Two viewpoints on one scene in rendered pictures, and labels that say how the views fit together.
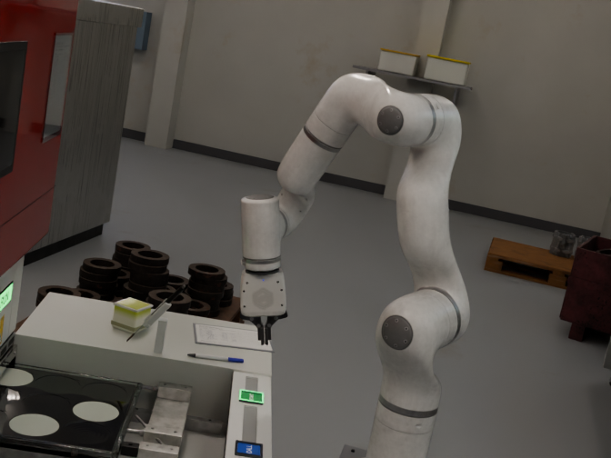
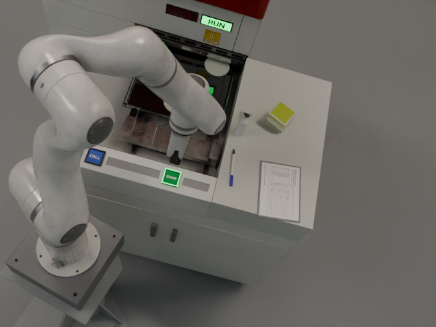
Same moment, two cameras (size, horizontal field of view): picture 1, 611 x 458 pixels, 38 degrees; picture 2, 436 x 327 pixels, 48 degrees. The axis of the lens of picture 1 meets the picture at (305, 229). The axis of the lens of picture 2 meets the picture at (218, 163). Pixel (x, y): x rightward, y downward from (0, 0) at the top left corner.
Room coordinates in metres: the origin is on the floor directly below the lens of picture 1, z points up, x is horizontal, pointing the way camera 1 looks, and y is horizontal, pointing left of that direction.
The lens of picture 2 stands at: (2.02, -0.62, 2.46)
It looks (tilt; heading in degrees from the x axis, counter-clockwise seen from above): 62 degrees down; 88
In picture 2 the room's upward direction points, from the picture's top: 22 degrees clockwise
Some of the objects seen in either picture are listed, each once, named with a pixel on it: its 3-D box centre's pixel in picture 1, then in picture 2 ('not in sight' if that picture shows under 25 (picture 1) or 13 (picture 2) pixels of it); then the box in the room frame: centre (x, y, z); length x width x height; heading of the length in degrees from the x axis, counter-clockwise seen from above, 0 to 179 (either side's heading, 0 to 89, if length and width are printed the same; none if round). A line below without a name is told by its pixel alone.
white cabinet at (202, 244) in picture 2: not in sight; (178, 178); (1.92, 0.31, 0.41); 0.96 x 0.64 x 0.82; 5
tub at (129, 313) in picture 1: (131, 315); (280, 117); (2.21, 0.40, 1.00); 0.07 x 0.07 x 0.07; 69
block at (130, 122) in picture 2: (158, 453); (128, 127); (1.71, 0.21, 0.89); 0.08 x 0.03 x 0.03; 95
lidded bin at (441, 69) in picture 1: (446, 70); not in sight; (10.73, -1.28, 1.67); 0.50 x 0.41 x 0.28; 79
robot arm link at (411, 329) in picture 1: (412, 352); (46, 200); (1.66, -0.25, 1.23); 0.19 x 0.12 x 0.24; 147
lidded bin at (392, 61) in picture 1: (398, 62); not in sight; (10.84, -0.71, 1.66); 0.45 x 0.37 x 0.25; 79
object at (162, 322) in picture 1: (155, 324); (243, 119); (2.09, 0.32, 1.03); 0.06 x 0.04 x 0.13; 95
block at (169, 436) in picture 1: (163, 435); (150, 133); (1.79, 0.22, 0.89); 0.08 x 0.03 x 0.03; 95
